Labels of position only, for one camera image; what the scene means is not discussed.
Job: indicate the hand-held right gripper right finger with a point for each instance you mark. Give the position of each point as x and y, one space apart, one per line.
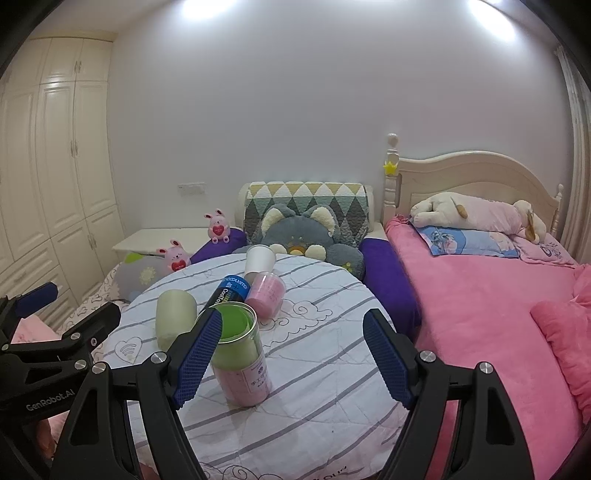
388 360

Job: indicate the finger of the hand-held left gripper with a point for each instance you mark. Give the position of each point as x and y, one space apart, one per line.
39 297
99 321

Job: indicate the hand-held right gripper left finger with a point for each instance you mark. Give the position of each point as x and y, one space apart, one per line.
198 357

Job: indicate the clear cup with green rim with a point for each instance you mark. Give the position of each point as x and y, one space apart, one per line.
242 369

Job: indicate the pale green cup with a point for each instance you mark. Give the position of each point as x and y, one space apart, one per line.
173 318

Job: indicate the pink plastic cup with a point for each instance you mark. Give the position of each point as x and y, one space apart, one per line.
267 295

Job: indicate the white paper cup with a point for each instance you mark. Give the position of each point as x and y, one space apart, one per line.
258 261

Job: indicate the white patterned bed sheet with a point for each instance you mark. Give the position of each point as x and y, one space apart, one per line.
92 294

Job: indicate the pink cloth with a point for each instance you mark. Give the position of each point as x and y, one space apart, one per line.
32 330

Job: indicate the grey flower pillow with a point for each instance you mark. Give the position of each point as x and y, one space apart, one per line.
138 277

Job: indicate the black and blue can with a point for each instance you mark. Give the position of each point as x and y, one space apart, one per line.
226 290

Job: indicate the round table striped cloth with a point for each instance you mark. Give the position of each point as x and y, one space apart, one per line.
314 323

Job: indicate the purple bolster pillow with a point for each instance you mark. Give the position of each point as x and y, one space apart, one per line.
224 247
388 277

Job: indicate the pink fleece blanket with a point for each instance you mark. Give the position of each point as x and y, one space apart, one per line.
471 314

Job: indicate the pink bunny toy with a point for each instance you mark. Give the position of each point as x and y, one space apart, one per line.
174 259
218 227

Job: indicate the white nightstand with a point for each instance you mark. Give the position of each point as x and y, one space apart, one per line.
157 237

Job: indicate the cream wardrobe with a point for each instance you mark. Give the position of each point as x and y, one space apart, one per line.
55 161

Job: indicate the blue printed pillow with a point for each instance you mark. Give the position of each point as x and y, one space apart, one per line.
466 242

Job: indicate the grey cat plush cushion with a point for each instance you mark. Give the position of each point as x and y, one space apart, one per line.
295 228

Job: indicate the white and pink plush toy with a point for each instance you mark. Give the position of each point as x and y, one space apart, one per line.
485 212

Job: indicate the diamond pattern quilted cover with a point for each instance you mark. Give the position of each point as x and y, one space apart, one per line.
314 194

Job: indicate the pink fleece cushion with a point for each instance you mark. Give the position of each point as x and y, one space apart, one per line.
568 332

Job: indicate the yellow star ornament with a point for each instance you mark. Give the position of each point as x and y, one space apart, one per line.
391 168

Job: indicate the pink printed pillow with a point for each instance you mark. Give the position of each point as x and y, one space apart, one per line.
547 251

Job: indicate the cream wooden headboard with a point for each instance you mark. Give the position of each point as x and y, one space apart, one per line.
461 180

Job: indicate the pale curtain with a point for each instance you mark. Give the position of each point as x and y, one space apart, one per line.
579 184

